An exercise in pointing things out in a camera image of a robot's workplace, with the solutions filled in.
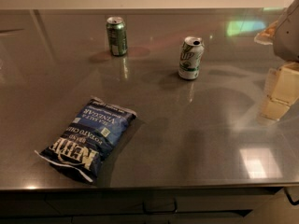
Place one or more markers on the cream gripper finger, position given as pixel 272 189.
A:
pixel 281 91
pixel 266 36

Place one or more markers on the green soda can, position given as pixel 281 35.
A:
pixel 116 34

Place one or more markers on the blue Kettle chip bag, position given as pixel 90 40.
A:
pixel 89 139

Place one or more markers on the dark cabinet drawer front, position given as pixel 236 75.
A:
pixel 133 206

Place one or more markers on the white 7UP soda can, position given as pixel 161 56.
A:
pixel 191 54

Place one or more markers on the grey robot gripper body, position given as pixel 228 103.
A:
pixel 288 34

